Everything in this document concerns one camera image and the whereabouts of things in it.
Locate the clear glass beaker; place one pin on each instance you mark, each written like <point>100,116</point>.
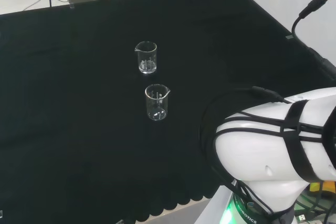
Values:
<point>157,103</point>
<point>147,61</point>

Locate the black bench cloth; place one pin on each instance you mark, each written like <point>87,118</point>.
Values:
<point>78,103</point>

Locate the yellow stop button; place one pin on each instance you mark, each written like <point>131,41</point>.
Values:
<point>326,188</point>

